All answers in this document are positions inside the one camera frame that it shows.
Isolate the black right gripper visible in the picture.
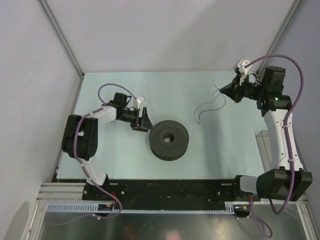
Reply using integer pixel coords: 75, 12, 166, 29
220, 72, 267, 104

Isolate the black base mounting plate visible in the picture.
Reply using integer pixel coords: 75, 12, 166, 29
82, 178, 262, 211

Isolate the grey slotted cable duct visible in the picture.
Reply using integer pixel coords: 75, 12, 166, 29
46, 201, 237, 215

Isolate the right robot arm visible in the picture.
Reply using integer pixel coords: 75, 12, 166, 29
220, 66, 313, 202

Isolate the left aluminium corner post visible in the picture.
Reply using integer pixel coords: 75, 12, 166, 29
37, 0, 85, 80

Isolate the thin purple wire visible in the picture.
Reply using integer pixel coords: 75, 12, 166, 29
194, 79, 227, 125

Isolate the dark perforated cable spool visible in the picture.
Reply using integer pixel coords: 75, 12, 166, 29
148, 120, 190, 161

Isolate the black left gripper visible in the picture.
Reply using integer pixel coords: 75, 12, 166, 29
118, 107, 155, 133

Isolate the right aluminium corner post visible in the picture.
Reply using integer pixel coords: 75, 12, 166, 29
255, 0, 304, 78

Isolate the clear plastic bin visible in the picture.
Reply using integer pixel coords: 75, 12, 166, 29
256, 130, 272, 172

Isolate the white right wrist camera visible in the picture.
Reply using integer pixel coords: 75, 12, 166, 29
233, 59, 251, 86

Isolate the aluminium frame rail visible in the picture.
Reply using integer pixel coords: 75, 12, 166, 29
36, 182, 307, 204

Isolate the aluminium corner post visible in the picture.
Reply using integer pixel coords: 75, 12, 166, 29
255, 0, 304, 78
37, 0, 85, 80

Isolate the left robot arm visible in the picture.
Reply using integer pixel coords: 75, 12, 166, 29
61, 92, 154, 200

